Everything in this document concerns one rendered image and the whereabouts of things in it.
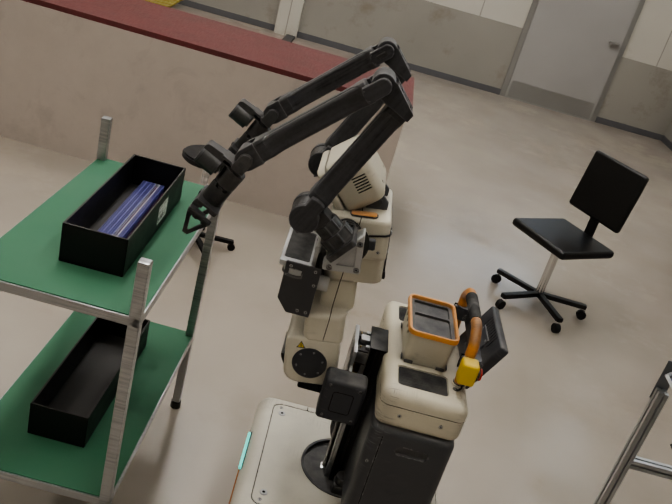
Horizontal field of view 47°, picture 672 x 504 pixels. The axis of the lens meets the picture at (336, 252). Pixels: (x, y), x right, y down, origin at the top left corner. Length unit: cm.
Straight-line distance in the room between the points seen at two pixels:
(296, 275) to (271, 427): 77
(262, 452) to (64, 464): 64
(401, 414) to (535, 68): 880
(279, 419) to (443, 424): 77
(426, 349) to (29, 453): 117
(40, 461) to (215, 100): 295
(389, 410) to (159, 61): 321
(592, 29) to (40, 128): 744
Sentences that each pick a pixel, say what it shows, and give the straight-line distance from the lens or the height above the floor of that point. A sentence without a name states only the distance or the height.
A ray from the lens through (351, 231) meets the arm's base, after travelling 196.
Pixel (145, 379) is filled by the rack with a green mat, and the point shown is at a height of 35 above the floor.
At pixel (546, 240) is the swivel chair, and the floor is 50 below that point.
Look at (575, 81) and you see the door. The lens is 1082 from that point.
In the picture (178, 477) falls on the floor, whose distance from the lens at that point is 289.
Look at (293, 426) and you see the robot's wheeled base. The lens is 276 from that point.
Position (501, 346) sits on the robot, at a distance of 225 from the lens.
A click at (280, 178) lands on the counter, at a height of 25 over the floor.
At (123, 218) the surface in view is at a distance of 227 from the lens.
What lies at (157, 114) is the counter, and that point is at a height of 43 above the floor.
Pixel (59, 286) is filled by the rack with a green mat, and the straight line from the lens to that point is 201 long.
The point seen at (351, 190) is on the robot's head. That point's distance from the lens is 204.
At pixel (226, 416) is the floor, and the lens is 318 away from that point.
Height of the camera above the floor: 200
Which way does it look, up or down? 25 degrees down
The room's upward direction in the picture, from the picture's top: 16 degrees clockwise
